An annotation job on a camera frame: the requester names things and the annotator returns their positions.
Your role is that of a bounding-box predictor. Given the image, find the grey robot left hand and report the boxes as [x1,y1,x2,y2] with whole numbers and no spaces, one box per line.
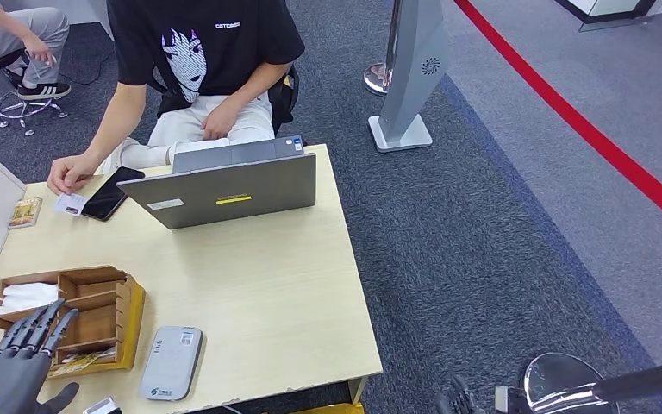
[0,298,81,414]

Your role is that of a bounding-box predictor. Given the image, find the person's hand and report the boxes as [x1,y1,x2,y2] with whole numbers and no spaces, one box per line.
[21,34,57,66]

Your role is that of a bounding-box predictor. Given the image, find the dark grey robot right hand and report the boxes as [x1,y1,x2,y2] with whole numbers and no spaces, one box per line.
[436,373,486,414]

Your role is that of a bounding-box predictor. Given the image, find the person's left hand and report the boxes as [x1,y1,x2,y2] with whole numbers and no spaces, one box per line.
[200,101,240,141]

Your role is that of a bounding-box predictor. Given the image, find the person's right hand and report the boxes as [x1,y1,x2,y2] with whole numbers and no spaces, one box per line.
[46,153,101,197]

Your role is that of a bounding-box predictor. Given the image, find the white ID card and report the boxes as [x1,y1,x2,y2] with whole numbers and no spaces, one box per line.
[53,192,88,218]

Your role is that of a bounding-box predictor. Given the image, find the person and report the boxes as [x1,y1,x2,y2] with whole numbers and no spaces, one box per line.
[46,0,306,197]
[0,0,72,101]

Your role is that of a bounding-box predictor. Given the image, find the yellow room key cards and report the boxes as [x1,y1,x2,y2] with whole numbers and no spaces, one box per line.
[47,348,118,379]

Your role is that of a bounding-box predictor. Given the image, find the grey card reader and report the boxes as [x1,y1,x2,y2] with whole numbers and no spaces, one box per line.
[139,325,204,402]

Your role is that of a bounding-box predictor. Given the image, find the black smartphone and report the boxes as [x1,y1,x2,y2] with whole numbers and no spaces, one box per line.
[80,166,146,223]

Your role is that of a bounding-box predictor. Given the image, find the white cabinet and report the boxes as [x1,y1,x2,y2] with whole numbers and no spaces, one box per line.
[62,0,116,41]

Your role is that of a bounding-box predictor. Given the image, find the black office chair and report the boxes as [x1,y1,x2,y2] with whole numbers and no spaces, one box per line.
[147,62,301,135]

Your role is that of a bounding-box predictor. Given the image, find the grey laptop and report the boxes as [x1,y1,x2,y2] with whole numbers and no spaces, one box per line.
[116,135,318,231]

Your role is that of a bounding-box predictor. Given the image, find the white tissue cloth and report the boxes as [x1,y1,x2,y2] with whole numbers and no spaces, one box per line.
[0,282,59,317]

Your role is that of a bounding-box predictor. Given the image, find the white table leg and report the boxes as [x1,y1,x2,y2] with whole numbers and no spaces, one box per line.
[347,377,368,404]

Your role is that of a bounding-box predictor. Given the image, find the wooden desk organizer box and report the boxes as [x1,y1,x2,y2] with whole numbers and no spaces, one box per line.
[0,265,147,380]

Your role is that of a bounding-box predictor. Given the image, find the yellow floor tape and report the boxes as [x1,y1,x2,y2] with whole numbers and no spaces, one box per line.
[290,402,365,414]

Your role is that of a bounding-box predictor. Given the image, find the silver kiosk stand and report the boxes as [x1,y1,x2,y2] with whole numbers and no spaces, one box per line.
[367,0,451,154]

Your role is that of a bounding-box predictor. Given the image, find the red floor tape line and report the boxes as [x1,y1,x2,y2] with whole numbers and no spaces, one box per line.
[453,0,662,238]

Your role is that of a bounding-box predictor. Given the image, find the white display platform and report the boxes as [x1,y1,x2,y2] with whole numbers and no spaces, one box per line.
[553,0,662,33]

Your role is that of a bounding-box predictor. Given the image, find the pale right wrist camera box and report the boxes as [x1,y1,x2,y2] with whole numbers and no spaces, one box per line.
[493,386,527,414]

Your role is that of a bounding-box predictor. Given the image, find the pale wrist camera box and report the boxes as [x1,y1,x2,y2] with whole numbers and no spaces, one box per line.
[493,386,527,414]
[82,397,122,414]

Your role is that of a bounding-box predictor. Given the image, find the black floor cable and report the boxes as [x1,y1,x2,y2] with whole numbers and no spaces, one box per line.
[59,51,112,87]

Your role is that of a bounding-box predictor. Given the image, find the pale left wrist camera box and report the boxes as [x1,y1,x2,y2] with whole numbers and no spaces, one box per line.
[82,397,122,414]

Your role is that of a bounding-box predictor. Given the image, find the chrome stanchion post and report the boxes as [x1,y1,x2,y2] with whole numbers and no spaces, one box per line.
[363,0,403,97]

